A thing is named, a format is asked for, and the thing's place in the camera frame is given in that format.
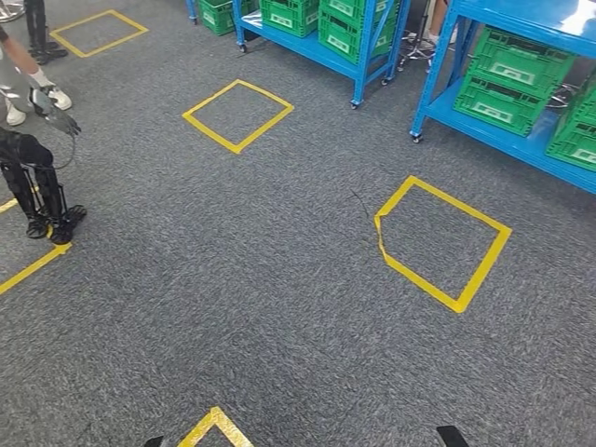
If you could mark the black robot foot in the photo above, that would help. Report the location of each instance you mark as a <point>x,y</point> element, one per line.
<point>155,442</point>
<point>453,437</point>

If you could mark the grey black humanoid robot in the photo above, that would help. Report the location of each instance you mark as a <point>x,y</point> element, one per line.
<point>28,154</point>

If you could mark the yellow floor tape square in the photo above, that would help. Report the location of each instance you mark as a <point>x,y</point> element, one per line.
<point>69,48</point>
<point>210,129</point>
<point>32,266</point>
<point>219,422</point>

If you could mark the black robot right foot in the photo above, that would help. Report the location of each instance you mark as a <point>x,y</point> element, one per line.
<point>453,437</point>

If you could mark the blue metal shelf rack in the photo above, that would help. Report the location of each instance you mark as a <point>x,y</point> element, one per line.
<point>512,18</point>
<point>191,9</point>
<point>302,44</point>

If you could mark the black robot left foot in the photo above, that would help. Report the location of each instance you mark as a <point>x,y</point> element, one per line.
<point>155,442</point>

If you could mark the person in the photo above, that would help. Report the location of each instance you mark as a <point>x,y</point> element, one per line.
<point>58,98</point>
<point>37,24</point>
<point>437,15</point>

